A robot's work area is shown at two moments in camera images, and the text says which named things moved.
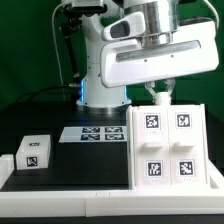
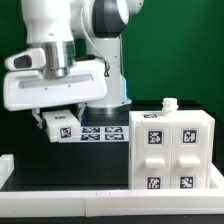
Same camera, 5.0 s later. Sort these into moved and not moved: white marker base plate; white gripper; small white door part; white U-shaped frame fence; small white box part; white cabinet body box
Moved: white gripper; small white box part; white cabinet body box; small white door part
Not moved: white U-shaped frame fence; white marker base plate
